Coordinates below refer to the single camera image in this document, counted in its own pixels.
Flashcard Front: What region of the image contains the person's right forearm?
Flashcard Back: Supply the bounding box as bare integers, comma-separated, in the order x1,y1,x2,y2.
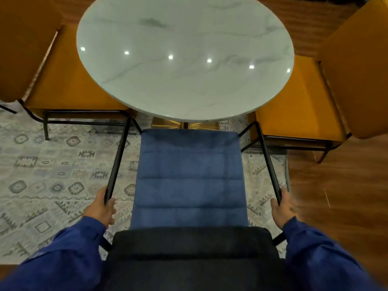
281,216,383,291

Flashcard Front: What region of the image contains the patterned grey area rug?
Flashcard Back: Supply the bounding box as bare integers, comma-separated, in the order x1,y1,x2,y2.
0,100,291,265

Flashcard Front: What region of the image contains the gold table base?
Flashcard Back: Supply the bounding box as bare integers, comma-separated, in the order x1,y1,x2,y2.
152,117,220,131

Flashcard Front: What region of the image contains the blue upholstered armchair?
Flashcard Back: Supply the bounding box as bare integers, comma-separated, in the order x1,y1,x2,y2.
98,121,291,291

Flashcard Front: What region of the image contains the orange upholstered chair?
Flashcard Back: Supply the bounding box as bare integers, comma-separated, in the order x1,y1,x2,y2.
0,0,142,141
247,0,388,164

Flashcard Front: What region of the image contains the person's left hand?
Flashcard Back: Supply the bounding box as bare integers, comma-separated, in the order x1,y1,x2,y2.
83,186,117,229

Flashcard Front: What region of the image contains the person's right hand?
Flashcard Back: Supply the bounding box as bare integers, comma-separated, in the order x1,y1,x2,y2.
270,188,299,230

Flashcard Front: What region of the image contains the person's left forearm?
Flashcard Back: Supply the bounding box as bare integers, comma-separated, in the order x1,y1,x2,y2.
0,216,107,291

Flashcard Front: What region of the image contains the round white marble table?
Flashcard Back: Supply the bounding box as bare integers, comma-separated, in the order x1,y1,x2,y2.
76,0,295,122

